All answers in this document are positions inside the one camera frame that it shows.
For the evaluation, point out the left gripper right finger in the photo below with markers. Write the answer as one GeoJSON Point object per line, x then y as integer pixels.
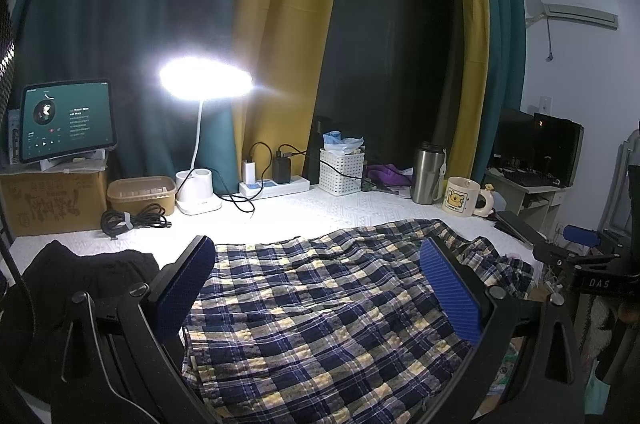
{"type": "Point", "coordinates": [545, 385]}

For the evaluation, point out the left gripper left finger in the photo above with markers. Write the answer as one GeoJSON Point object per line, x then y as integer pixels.
{"type": "Point", "coordinates": [122, 356]}

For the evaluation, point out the plaid blue yellow pants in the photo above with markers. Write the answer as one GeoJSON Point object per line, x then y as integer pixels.
{"type": "Point", "coordinates": [342, 328]}

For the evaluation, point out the white computer desk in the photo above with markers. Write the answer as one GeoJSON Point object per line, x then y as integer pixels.
{"type": "Point", "coordinates": [538, 206]}

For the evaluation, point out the black folded garment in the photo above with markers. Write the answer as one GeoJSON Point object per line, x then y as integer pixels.
{"type": "Point", "coordinates": [57, 273]}

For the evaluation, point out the black flat device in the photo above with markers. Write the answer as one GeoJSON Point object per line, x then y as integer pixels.
{"type": "Point", "coordinates": [510, 223]}

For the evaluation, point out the white textured table cloth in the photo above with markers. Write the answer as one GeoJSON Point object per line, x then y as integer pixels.
{"type": "Point", "coordinates": [306, 215]}

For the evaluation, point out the black computer monitor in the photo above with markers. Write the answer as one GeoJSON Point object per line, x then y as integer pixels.
{"type": "Point", "coordinates": [536, 150]}

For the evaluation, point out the tan plastic food container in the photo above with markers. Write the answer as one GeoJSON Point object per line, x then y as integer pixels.
{"type": "Point", "coordinates": [133, 194]}

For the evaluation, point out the white bear cartoon mug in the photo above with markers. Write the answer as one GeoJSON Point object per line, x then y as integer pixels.
{"type": "Point", "coordinates": [466, 198]}

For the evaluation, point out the brown cardboard box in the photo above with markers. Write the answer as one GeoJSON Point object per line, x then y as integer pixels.
{"type": "Point", "coordinates": [50, 203]}

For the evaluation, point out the right yellow curtain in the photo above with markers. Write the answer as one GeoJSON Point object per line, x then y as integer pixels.
{"type": "Point", "coordinates": [475, 58]}

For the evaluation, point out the yellow curtain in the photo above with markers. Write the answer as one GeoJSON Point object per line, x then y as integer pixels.
{"type": "Point", "coordinates": [281, 44]}
{"type": "Point", "coordinates": [475, 58]}

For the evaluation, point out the stainless steel tumbler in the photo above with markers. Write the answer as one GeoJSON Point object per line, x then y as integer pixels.
{"type": "Point", "coordinates": [429, 168]}

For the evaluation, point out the white power strip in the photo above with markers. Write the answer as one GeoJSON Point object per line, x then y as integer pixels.
{"type": "Point", "coordinates": [264, 189]}

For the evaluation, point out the white charger plug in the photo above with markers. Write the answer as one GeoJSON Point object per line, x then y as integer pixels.
{"type": "Point", "coordinates": [249, 171]}

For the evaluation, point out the tablet with teal screen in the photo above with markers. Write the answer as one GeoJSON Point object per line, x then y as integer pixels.
{"type": "Point", "coordinates": [66, 118]}

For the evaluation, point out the purple cloth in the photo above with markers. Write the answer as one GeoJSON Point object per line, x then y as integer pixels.
{"type": "Point", "coordinates": [388, 175]}

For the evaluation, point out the black charger adapter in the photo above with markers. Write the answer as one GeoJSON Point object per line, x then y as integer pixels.
{"type": "Point", "coordinates": [281, 168]}

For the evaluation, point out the white perforated plastic basket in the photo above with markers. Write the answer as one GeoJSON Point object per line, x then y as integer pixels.
{"type": "Point", "coordinates": [340, 174]}

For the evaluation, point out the white desk lamp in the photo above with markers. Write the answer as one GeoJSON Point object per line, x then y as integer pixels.
{"type": "Point", "coordinates": [211, 84]}

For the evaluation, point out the left teal curtain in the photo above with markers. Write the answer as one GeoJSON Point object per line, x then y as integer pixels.
{"type": "Point", "coordinates": [125, 42]}

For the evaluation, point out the left yellow curtain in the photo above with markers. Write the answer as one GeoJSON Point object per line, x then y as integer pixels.
{"type": "Point", "coordinates": [281, 44]}

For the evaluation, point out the white wall air conditioner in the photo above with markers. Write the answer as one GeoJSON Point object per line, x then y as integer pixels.
{"type": "Point", "coordinates": [541, 10]}

